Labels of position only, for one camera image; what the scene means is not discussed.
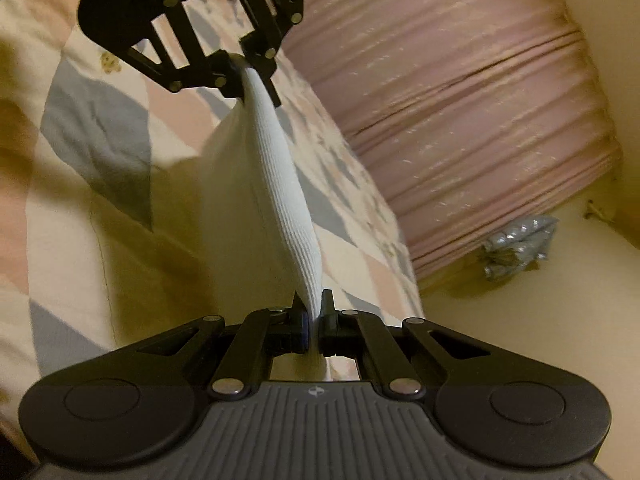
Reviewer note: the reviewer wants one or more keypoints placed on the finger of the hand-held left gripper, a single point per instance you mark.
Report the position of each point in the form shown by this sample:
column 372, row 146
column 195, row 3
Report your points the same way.
column 265, row 35
column 200, row 67

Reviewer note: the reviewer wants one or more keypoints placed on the silver hanging garment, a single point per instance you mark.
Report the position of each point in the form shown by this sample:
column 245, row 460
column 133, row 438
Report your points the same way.
column 520, row 247

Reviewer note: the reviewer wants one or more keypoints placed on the checked patchwork quilt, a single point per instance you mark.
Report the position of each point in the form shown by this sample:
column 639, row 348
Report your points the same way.
column 75, row 110

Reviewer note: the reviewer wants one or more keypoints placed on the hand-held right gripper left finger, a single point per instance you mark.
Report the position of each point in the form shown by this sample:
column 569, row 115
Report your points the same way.
column 303, row 332

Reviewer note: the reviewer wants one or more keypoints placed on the white tank top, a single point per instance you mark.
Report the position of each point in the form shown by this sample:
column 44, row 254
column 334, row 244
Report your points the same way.
column 280, row 185

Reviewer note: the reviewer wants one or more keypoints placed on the pink curtain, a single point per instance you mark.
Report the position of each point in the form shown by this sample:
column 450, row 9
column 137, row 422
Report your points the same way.
column 450, row 110

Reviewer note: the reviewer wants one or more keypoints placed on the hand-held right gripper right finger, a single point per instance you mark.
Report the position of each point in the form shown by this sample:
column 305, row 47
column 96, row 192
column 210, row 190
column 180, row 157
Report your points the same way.
column 327, row 322

